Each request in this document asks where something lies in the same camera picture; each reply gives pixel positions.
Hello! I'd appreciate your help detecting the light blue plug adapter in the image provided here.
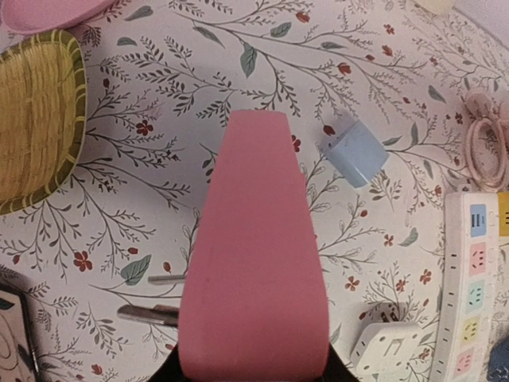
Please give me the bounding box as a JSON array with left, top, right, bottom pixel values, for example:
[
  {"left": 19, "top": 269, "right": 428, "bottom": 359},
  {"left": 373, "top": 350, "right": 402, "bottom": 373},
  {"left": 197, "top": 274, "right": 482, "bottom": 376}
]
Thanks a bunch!
[{"left": 319, "top": 115, "right": 389, "bottom": 189}]

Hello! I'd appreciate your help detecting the white power strip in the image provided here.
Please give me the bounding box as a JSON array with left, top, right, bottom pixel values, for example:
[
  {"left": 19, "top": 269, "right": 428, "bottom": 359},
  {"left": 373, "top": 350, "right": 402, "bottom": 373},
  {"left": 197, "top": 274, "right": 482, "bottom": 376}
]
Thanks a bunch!
[{"left": 429, "top": 192, "right": 500, "bottom": 381}]

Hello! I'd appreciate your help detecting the woven bamboo tray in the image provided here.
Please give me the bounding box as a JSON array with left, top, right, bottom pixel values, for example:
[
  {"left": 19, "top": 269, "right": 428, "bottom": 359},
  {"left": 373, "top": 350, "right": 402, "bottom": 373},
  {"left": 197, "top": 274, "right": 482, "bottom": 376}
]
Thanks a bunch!
[{"left": 1, "top": 29, "right": 87, "bottom": 215}]

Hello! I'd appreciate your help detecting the yellow cube socket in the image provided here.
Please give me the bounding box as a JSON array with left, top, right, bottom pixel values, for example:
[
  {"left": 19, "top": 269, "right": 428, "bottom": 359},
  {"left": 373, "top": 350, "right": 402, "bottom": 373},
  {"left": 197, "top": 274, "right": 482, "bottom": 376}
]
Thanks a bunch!
[{"left": 497, "top": 192, "right": 509, "bottom": 237}]

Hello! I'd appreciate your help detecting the dark blue cube socket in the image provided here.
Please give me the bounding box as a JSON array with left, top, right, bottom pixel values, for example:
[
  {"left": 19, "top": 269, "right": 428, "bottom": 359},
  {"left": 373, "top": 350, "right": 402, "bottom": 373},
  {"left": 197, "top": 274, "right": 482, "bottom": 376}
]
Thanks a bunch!
[{"left": 487, "top": 337, "right": 509, "bottom": 382}]

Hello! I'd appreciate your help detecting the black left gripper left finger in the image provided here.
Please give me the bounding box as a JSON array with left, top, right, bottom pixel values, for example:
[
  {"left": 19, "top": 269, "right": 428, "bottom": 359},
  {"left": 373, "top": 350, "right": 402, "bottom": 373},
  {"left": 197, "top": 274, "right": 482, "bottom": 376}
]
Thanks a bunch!
[{"left": 153, "top": 345, "right": 187, "bottom": 382}]

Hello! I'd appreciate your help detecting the beige ceramic mug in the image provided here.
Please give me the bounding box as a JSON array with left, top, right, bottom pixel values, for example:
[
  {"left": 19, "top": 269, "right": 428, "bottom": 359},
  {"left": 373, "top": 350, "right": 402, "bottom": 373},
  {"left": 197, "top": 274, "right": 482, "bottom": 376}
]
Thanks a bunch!
[{"left": 415, "top": 0, "right": 456, "bottom": 15}]

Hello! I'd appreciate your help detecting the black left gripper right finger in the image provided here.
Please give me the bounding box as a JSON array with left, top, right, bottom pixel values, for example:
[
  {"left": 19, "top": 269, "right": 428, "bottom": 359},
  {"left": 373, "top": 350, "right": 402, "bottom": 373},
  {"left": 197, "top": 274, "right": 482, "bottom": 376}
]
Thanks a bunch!
[{"left": 321, "top": 344, "right": 356, "bottom": 382}]

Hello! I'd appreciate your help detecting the pink round plate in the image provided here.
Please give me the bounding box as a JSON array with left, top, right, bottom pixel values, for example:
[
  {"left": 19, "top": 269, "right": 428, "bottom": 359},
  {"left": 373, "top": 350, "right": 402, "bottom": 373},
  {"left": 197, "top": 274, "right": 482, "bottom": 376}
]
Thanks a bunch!
[{"left": 1, "top": 0, "right": 114, "bottom": 35}]

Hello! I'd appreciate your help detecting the white square adapter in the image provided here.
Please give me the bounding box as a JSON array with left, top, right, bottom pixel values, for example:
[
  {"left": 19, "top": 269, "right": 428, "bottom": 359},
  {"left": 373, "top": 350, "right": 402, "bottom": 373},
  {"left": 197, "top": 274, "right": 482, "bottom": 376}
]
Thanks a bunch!
[{"left": 350, "top": 303, "right": 422, "bottom": 376}]

